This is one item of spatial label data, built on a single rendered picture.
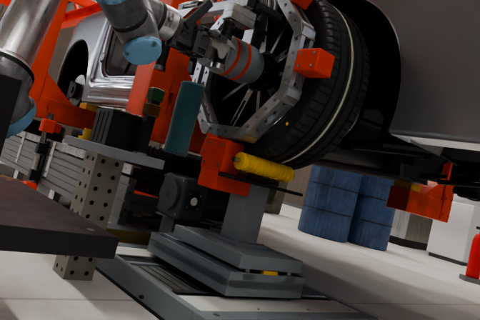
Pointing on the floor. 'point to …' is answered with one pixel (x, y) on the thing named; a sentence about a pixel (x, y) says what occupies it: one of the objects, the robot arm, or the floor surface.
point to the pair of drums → (347, 208)
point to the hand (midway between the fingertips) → (228, 46)
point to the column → (91, 208)
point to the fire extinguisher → (472, 273)
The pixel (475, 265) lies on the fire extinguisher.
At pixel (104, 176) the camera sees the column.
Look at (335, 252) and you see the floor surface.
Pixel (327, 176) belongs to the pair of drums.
